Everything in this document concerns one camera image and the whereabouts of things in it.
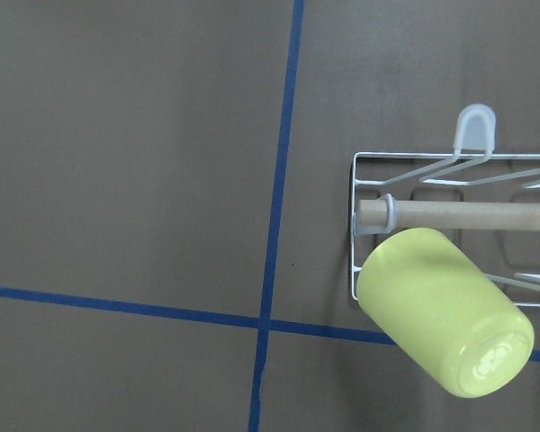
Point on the white wire cup rack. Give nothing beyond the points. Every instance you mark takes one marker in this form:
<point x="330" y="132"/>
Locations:
<point x="372" y="210"/>

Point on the bright yellow cup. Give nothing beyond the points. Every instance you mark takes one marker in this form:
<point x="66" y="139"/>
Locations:
<point x="444" y="313"/>

